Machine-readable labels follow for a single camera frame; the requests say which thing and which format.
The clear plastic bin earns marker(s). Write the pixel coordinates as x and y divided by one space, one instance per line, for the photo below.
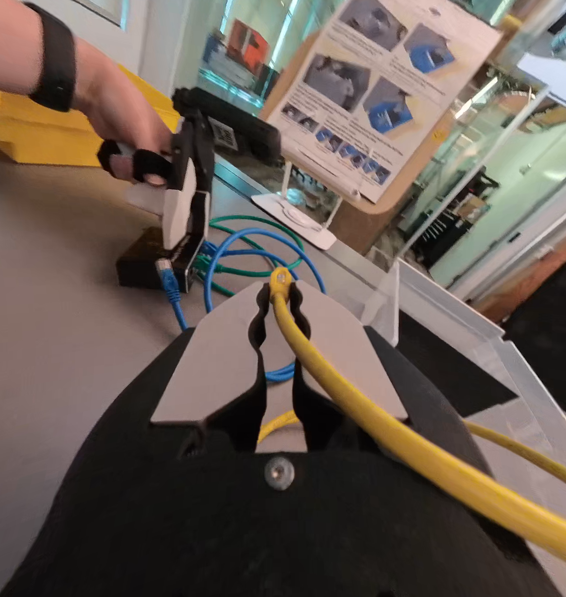
535 387

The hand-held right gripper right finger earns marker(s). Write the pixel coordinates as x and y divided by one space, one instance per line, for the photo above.
346 359

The black wristband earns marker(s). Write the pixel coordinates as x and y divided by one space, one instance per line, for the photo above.
57 60

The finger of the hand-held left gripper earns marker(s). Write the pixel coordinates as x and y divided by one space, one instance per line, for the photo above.
207 214
179 214

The person's left hand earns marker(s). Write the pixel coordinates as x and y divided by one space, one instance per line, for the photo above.
119 102

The black mat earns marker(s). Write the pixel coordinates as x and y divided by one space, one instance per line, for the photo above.
446 368

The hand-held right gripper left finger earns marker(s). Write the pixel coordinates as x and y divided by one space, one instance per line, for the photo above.
208 368

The brown poster board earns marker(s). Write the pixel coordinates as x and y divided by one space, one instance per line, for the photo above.
357 224

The black network switch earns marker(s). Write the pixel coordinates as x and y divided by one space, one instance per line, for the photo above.
138 261

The person's left forearm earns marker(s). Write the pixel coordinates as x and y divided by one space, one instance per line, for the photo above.
12 42

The white router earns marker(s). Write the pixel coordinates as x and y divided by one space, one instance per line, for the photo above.
297 219

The yellow plastic bin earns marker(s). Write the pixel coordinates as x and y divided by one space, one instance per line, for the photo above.
40 130

